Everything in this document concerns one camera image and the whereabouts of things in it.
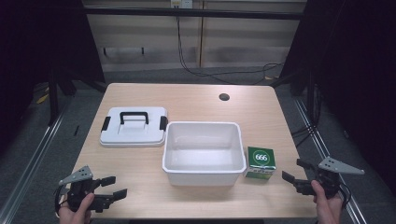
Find left hand-held gripper cable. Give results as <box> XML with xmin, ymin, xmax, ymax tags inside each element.
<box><xmin>53</xmin><ymin>184</ymin><xmax>69</xmax><ymax>218</ymax></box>

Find person's left hand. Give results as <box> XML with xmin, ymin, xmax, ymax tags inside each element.
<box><xmin>58</xmin><ymin>192</ymin><xmax>95</xmax><ymax>224</ymax></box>

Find long black power cable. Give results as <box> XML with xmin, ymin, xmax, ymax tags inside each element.
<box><xmin>176</xmin><ymin>16</ymin><xmax>285</xmax><ymax>86</ymax></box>

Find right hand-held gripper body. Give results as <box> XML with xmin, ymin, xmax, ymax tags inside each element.
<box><xmin>293</xmin><ymin>156</ymin><xmax>365</xmax><ymax>201</ymax></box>

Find white lid with black handle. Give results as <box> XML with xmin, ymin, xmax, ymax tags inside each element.
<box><xmin>99</xmin><ymin>106</ymin><xmax>169</xmax><ymax>148</ymax></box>

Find metal floor rail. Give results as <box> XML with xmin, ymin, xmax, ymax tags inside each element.
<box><xmin>0</xmin><ymin>104</ymin><xmax>73</xmax><ymax>224</ymax></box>
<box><xmin>293</xmin><ymin>97</ymin><xmax>370</xmax><ymax>224</ymax></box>

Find right hand-held gripper cable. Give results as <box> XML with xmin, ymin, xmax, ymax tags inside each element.
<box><xmin>337</xmin><ymin>181</ymin><xmax>353</xmax><ymax>210</ymax></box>

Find white plastic storage box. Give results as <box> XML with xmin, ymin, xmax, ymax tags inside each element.
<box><xmin>161</xmin><ymin>120</ymin><xmax>248</xmax><ymax>188</ymax></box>

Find white wall socket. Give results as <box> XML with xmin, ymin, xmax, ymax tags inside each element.
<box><xmin>170</xmin><ymin>0</ymin><xmax>194</xmax><ymax>9</ymax></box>

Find person's right hand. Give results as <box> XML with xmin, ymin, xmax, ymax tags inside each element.
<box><xmin>310</xmin><ymin>179</ymin><xmax>344</xmax><ymax>224</ymax></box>

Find bundle of black floor cables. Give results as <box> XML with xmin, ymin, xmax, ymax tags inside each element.
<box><xmin>290</xmin><ymin>123</ymin><xmax>316</xmax><ymax>148</ymax></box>

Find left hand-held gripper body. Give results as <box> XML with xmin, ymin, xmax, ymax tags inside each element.
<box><xmin>57</xmin><ymin>165</ymin><xmax>110</xmax><ymax>215</ymax></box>

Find black curtain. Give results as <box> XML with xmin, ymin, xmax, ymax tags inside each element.
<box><xmin>270</xmin><ymin>0</ymin><xmax>396</xmax><ymax>190</ymax></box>
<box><xmin>0</xmin><ymin>0</ymin><xmax>106</xmax><ymax>158</ymax></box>

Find black horizontal frame bar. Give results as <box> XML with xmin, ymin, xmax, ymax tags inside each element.
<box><xmin>83</xmin><ymin>7</ymin><xmax>305</xmax><ymax>21</ymax></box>

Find black metal stand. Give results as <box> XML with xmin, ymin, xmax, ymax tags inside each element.
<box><xmin>47</xmin><ymin>66</ymin><xmax>78</xmax><ymax>126</ymax></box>

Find yellow floor tape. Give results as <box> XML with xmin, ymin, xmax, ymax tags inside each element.
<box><xmin>35</xmin><ymin>92</ymin><xmax>50</xmax><ymax>105</ymax></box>

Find green and white carton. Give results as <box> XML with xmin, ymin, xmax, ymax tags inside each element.
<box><xmin>243</xmin><ymin>146</ymin><xmax>277</xmax><ymax>180</ymax></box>

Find hand-held gripper cable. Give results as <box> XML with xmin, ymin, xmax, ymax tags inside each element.
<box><xmin>337</xmin><ymin>181</ymin><xmax>353</xmax><ymax>210</ymax></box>
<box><xmin>53</xmin><ymin>184</ymin><xmax>69</xmax><ymax>218</ymax></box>

